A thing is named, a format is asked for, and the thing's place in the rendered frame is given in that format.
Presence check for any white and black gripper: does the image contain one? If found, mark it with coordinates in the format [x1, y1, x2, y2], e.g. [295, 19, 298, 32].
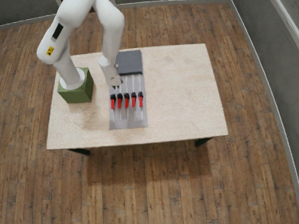
[105, 74, 123, 89]

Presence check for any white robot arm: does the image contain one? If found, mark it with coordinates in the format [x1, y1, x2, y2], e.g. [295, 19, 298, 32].
[37, 0, 125, 90]

